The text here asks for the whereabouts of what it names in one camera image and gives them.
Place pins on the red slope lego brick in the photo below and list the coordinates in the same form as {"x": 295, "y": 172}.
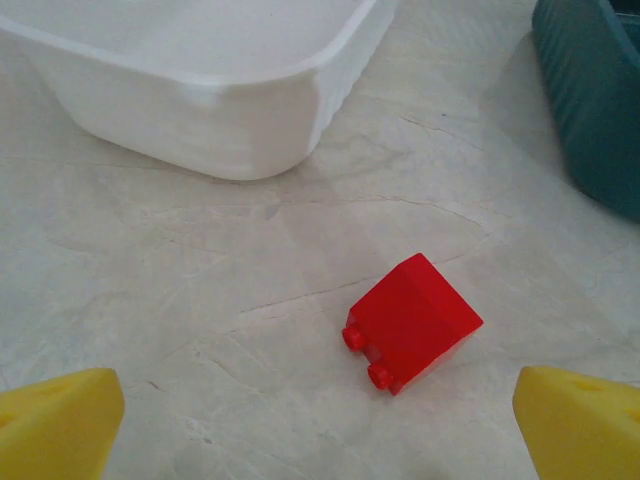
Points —
{"x": 410, "y": 320}

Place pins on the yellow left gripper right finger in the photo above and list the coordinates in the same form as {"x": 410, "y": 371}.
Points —
{"x": 585, "y": 435}

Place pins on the teal plastic container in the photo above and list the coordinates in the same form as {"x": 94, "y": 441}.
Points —
{"x": 590, "y": 100}

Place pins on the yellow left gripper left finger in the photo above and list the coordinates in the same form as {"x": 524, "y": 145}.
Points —
{"x": 55, "y": 430}

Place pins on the white plastic container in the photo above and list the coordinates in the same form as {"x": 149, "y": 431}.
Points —
{"x": 200, "y": 125}

